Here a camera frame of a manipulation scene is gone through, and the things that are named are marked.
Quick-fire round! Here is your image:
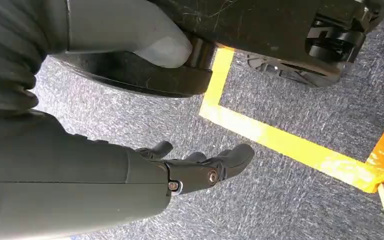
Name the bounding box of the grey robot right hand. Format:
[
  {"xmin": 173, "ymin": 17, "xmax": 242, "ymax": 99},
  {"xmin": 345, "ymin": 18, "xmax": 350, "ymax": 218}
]
[{"xmin": 0, "ymin": 0, "xmax": 256, "ymax": 240}]

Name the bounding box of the yellow floor tape line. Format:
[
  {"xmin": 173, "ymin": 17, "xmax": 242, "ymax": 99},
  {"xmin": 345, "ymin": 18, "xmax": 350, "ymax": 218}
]
[{"xmin": 198, "ymin": 46, "xmax": 378, "ymax": 194}]

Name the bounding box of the robot's own black foot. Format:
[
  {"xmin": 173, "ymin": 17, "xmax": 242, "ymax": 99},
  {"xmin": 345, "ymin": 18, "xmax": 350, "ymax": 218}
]
[{"xmin": 51, "ymin": 0, "xmax": 384, "ymax": 99}]

